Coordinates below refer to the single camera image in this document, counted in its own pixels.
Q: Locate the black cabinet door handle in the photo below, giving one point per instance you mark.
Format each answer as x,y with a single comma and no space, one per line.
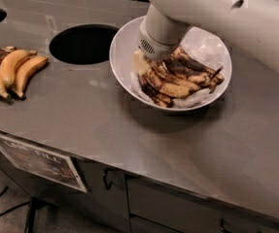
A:
107,182

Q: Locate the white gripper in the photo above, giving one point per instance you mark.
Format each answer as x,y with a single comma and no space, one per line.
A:
155,48

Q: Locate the yellow banana top of bunch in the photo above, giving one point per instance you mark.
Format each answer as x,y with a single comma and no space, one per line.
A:
11,62

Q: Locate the brown banana bowl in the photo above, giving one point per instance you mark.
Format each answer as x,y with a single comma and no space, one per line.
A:
177,69
181,55

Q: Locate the spotted banana middle bowl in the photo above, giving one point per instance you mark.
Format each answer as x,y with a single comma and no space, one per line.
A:
164,73

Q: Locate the brown banana upper middle bowl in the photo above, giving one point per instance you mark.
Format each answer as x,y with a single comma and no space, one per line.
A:
177,69

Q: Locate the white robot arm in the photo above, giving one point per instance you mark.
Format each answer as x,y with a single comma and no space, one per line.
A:
250,25

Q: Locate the white bowl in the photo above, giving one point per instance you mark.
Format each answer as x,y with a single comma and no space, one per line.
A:
122,54

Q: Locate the black drawer handle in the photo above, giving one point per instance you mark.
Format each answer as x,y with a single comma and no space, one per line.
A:
229,227

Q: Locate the grey cabinet drawer front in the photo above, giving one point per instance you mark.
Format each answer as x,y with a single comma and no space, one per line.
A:
170,209

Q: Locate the yellow banana of bunch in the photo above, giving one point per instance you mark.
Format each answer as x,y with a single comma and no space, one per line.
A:
26,71
11,62

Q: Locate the dark spotted banana bowl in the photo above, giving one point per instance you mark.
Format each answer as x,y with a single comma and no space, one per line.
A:
157,97

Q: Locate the yellow banana right of bunch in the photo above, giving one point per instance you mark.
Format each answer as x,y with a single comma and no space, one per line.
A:
26,71

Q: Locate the yellow spotted banana front bowl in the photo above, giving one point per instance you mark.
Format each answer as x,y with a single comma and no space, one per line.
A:
165,86

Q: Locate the landfill sign plate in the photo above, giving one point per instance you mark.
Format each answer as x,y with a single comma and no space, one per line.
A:
43,163

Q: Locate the brown banana back bowl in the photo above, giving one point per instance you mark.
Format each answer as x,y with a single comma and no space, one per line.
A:
181,55

